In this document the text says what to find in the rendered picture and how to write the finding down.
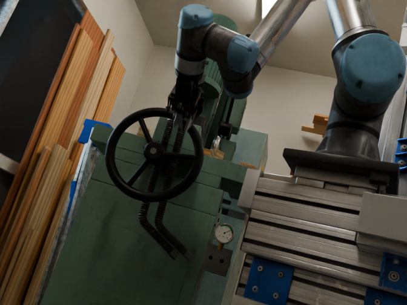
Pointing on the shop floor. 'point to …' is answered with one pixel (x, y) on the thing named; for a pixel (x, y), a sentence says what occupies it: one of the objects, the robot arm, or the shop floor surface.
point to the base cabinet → (128, 253)
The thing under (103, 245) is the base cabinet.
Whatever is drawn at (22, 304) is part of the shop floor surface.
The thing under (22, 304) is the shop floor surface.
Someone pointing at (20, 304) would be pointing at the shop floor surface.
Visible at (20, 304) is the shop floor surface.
